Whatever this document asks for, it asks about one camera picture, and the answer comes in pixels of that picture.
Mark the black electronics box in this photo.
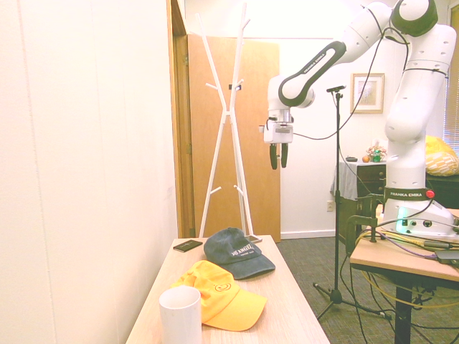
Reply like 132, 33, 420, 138
435, 249, 459, 265

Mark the wooden door frame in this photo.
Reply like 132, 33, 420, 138
166, 0, 197, 239

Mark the yellow cable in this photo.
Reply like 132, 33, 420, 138
353, 229, 459, 315

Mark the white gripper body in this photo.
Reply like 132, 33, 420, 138
264, 120, 295, 145

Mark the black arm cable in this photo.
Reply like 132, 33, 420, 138
293, 5, 412, 140

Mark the white wooden coat rack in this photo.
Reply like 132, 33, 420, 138
196, 2, 257, 239

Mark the purple cable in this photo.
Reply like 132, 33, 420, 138
379, 231, 453, 262

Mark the flower bouquet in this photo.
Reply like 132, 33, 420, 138
366, 140, 387, 164

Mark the black tripod stand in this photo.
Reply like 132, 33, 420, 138
312, 91, 392, 322

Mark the dark wooden dresser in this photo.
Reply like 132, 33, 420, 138
339, 161, 459, 244

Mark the white cylindrical cup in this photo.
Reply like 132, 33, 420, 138
158, 286, 203, 344

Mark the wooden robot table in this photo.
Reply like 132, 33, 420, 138
349, 206, 459, 344

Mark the yellow smiley baseball cap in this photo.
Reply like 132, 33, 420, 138
170, 260, 268, 332

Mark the grey cloth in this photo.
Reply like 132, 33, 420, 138
329, 161, 359, 200

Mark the black metal clamp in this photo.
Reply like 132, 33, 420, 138
344, 193, 383, 252

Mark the navy blue baseball cap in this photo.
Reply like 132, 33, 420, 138
203, 227, 276, 280

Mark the framed wall picture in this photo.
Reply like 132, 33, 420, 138
350, 72, 385, 115

